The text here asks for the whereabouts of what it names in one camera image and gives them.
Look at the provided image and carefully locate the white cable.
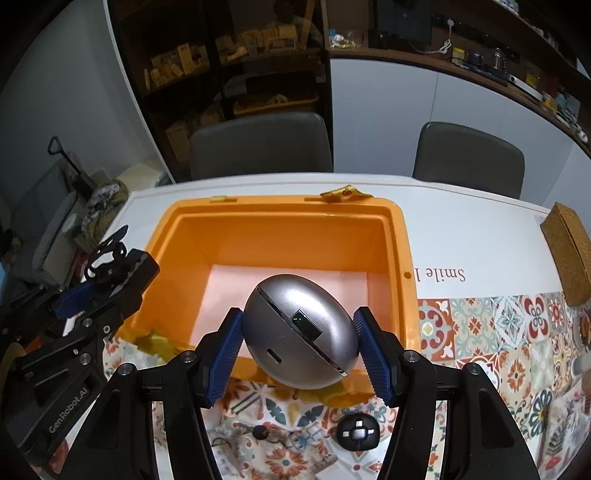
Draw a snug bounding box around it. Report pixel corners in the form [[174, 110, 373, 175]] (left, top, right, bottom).
[[438, 18, 455, 54]]

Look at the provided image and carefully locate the cream lidded bin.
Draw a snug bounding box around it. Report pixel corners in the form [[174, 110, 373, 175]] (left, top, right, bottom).
[[115, 159, 171, 190]]

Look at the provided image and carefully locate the grey cushion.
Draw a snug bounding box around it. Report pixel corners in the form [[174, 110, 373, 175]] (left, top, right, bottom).
[[9, 189, 79, 278]]

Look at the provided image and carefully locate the dark wooden shelf unit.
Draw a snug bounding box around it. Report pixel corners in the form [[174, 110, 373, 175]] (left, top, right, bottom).
[[111, 0, 333, 185]]

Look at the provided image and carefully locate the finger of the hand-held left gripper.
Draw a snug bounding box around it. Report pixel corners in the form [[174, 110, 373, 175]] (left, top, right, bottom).
[[51, 225, 130, 321], [78, 249, 161, 365]]

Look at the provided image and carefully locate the cardboard box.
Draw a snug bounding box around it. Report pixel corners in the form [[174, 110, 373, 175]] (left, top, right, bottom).
[[165, 121, 192, 162]]

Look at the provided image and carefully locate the black handled cart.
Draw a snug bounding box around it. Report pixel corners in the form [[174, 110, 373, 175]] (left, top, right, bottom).
[[47, 136, 95, 195]]

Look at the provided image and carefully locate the patterned cloth bag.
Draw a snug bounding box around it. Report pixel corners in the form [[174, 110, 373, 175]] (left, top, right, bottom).
[[81, 178, 130, 241]]

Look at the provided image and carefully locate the key bunch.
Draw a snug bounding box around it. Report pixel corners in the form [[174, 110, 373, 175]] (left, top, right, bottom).
[[231, 422, 296, 448]]

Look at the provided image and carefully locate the yellow tray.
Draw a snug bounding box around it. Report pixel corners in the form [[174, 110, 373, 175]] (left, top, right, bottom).
[[233, 95, 319, 116]]

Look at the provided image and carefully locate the silver egg-shaped device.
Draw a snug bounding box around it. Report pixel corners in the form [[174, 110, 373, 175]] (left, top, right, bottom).
[[243, 273, 361, 391]]

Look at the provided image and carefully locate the patterned tile table mat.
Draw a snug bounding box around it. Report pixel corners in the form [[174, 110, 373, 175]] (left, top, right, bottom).
[[102, 291, 591, 480]]

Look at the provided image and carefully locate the pink foam liner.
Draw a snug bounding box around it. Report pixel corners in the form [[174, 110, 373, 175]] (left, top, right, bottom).
[[185, 263, 370, 352]]

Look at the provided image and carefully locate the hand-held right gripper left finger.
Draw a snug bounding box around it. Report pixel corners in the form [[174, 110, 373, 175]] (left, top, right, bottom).
[[95, 308, 245, 480]]

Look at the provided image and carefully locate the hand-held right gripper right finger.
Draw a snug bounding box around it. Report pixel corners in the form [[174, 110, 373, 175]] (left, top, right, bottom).
[[353, 307, 541, 480]]

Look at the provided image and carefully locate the grey chair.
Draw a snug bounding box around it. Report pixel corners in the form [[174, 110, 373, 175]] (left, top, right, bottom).
[[189, 112, 334, 181], [412, 122, 526, 200]]

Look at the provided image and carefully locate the cork block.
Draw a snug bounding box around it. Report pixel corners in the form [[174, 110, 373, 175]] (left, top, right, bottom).
[[540, 202, 591, 308]]

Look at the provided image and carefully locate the black monitor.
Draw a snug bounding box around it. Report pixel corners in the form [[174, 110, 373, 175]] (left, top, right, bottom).
[[374, 0, 432, 44]]

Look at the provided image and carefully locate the orange plastic box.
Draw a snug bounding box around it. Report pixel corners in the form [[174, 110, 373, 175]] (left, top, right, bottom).
[[117, 194, 419, 407]]

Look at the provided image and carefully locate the black round remote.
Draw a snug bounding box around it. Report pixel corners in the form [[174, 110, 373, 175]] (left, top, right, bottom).
[[335, 414, 380, 450]]

